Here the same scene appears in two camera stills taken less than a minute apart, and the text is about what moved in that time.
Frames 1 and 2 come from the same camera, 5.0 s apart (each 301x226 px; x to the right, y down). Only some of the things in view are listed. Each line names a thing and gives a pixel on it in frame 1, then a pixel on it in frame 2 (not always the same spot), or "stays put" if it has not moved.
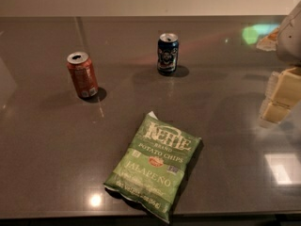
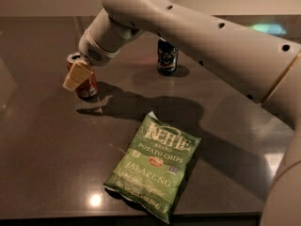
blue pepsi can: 167,50 stays put
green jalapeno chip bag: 153,166 stays put
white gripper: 291,38 → 95,51
